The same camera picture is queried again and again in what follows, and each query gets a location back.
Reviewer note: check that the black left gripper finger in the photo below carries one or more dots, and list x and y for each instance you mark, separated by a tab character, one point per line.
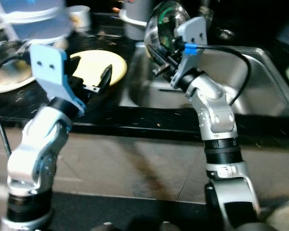
76	63
106	77

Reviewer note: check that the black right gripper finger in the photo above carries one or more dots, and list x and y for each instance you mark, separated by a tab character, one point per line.
156	55
169	39

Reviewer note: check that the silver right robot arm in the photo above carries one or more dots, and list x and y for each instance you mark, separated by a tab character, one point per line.
216	120

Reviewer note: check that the yellow plate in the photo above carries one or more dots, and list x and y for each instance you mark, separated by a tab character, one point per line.
91	60

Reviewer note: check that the white printed mug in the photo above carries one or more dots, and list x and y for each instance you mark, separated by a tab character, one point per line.
79	18

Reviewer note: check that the blue and white plastic container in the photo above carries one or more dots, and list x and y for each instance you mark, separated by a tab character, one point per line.
29	21

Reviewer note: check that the white plate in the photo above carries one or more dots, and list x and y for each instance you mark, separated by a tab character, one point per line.
14	84

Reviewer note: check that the steel pot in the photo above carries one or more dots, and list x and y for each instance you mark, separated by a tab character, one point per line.
5	55

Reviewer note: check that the stainless steel sink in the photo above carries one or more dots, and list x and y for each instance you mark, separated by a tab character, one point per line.
269	77

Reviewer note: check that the black floor mat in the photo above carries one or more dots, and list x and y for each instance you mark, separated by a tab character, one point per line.
115	216

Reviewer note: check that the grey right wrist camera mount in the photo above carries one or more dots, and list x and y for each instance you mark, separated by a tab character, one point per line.
192	33

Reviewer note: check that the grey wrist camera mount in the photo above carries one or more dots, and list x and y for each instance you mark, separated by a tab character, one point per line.
192	33
50	67

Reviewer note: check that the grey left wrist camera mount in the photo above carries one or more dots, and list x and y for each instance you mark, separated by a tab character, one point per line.
50	67

